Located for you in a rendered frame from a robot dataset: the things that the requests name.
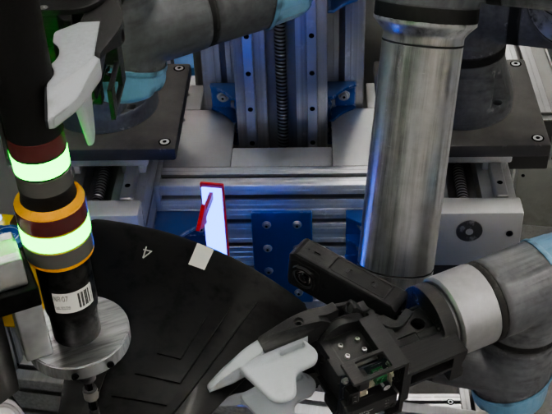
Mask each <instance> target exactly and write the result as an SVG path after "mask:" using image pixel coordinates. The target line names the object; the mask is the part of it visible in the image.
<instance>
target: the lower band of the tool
mask: <svg viewBox="0 0 552 414"><path fill-rule="evenodd" d="M74 183H75V185H76V189H77V193H76V197H75V199H74V200H73V201H72V202H71V203H70V204H69V205H67V206H65V207H64V208H61V209H58V210H55V211H52V212H46V213H39V212H33V211H30V210H27V209H26V208H24V207H23V206H22V205H21V203H20V193H19V192H18V193H17V194H16V197H15V199H14V202H13V206H14V210H15V211H16V213H17V214H18V215H19V216H20V217H22V218H23V219H26V220H29V221H32V222H38V223H46V222H52V221H57V220H59V219H64V218H65V217H67V216H69V215H71V214H73V213H75V212H76V211H77V210H78V209H79V208H80V207H81V206H82V204H83V202H84V200H85V192H84V189H83V188H82V186H81V185H80V184H79V183H77V182H75V181H74ZM86 219H87V217H86ZM86 219H85V220H86ZM84 222H85V221H84ZM84 222H83V223H82V224H81V225H80V226H79V227H78V228H80V227H81V226H82V225H83V224H84ZM78 228H76V229H75V230H77V229H78ZM75 230H73V231H71V232H68V233H66V234H63V235H61V236H57V237H34V236H31V235H29V234H27V233H25V232H24V234H26V235H28V236H30V237H34V238H38V239H54V238H58V237H64V236H66V235H68V234H70V233H72V232H74V231H75ZM21 231H22V230H21ZM22 232H23V231H22ZM89 235H90V234H89ZM88 237H89V236H88ZM88 237H87V238H86V239H85V240H84V241H83V242H82V243H81V244H80V245H79V246H81V245H82V244H83V243H84V242H85V241H86V240H87V239H88ZM24 246H25V245H24ZM79 246H76V247H75V248H73V249H70V250H69V251H73V250H75V249H76V248H78V247H79ZM25 247H26V246H25ZM26 248H27V247H26ZM27 249H28V248H27ZM28 250H29V251H32V250H30V249H28ZM93 250H94V248H93ZM93 250H92V251H91V252H90V254H89V255H88V256H87V257H86V258H85V259H84V260H82V261H81V262H80V263H78V264H75V265H73V266H71V267H68V268H65V269H41V268H38V267H36V266H34V265H32V264H31V263H30V262H29V261H28V263H29V264H30V265H31V266H32V267H34V268H36V269H38V270H41V271H44V272H50V273H59V272H65V271H68V270H71V269H74V268H76V267H78V266H79V265H81V264H83V263H84V262H86V261H87V260H88V259H89V258H90V256H91V255H92V253H93ZM69 251H64V252H61V253H56V254H43V253H38V252H35V251H32V252H34V253H36V254H39V255H61V254H64V253H67V252H69Z"/></svg>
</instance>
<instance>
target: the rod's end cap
mask: <svg viewBox="0 0 552 414"><path fill-rule="evenodd" d="M16 249H18V250H19V248H18V245H17V243H16V241H12V239H11V238H10V239H7V240H4V241H0V256H3V255H8V254H11V253H14V252H16Z"/></svg>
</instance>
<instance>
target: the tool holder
mask: <svg viewBox="0 0 552 414"><path fill-rule="evenodd" d="M10 238H11V239H12V241H15V238H14V236H13V234H12V232H6V233H3V234H0V242H1V241H4V240H7V239H10ZM97 307H98V312H99V319H100V324H101V330H100V333H99V336H98V337H97V338H96V339H95V340H94V341H92V342H91V343H88V344H86V345H84V346H81V347H65V346H63V345H61V344H60V343H58V342H57V341H56V340H55V338H54V336H53V330H52V326H51V322H50V319H49V316H48V315H47V313H46V311H45V308H44V309H43V306H42V299H41V296H40V292H39V287H38V284H37V283H36V280H35V276H34V275H33V272H32V270H31V267H30V264H29V263H28V261H27V259H26V257H25V252H24V251H21V252H19V250H18V249H16V252H14V253H11V254H8V255H3V256H0V318H1V317H3V316H6V315H10V314H12V318H13V320H14V324H15V327H16V332H17V335H18V338H19V340H20V343H21V347H22V349H23V352H24V354H25V359H26V360H27V361H31V362H32V364H33V365H34V367H35V368H36V369H37V370H39V371H40V372H42V373H43V374H45V375H47V376H50V377H53V378H56V379H60V380H81V379H86V378H89V377H92V376H95V375H98V374H101V373H103V372H105V371H106V370H108V369H110V368H112V367H114V365H116V364H117V363H118V362H119V361H120V360H121V359H122V358H123V356H124V355H125V354H126V352H127V349H128V348H129V345H130V342H131V330H130V325H129V320H128V318H127V314H126V313H125V311H124V310H123V309H122V308H121V307H120V306H119V305H118V304H116V303H115V302H113V301H110V300H109V299H106V298H103V297H98V305H97Z"/></svg>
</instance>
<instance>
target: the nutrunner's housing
mask: <svg viewBox="0 0 552 414"><path fill-rule="evenodd" d="M35 270H36V273H37V277H38V280H39V287H40V291H41V294H42V298H43V302H44V308H45V311H46V313H47V315H48V316H49V319H50V322H51V326H52V330H53V336H54V338H55V340H56V341H57V342H58V343H60V344H61V345H63V346H65V347H81V346H84V345H86V344H88V343H91V342H92V341H94V340H95V339H96V338H97V337H98V336H99V333H100V330H101V324H100V319H99V312H98V307H97V305H98V295H97V291H96V286H95V281H94V274H93V270H92V265H91V260H90V258H89V259H88V260H87V261H86V262H84V263H83V264H81V265H79V266H78V267H76V268H74V269H71V270H68V271H65V272H59V273H50V272H44V271H41V270H38V269H35Z"/></svg>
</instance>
